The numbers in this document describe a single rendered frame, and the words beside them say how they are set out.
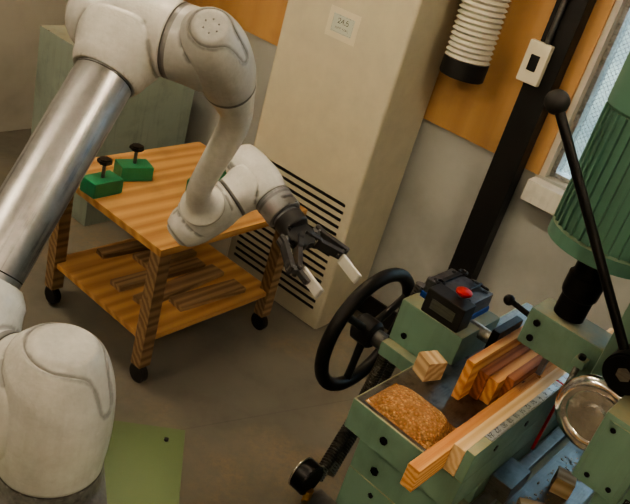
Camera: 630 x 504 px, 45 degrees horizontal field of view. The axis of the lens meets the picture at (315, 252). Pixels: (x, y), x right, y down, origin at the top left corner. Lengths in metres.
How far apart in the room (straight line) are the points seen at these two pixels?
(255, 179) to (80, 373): 0.84
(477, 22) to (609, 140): 1.41
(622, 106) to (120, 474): 0.93
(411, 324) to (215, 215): 0.56
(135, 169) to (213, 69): 1.29
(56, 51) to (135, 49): 1.99
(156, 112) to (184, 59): 1.99
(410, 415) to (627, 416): 0.31
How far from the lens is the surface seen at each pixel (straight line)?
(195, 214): 1.71
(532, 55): 2.51
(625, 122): 1.13
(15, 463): 1.14
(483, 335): 1.38
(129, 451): 1.33
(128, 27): 1.29
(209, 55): 1.23
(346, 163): 2.67
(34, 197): 1.22
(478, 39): 2.52
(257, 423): 2.46
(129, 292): 2.59
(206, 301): 2.59
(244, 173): 1.77
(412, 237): 2.93
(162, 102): 3.25
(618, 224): 1.15
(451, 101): 2.75
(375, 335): 1.51
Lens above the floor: 1.63
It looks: 28 degrees down
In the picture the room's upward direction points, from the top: 17 degrees clockwise
